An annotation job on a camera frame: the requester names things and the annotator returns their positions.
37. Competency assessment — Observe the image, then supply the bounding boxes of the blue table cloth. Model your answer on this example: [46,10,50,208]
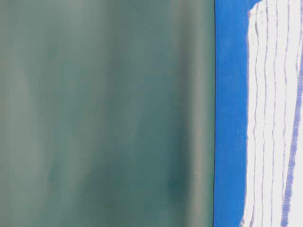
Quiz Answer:
[214,0,255,227]

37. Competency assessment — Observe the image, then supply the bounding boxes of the white blue striped towel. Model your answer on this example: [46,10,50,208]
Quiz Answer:
[240,0,303,227]

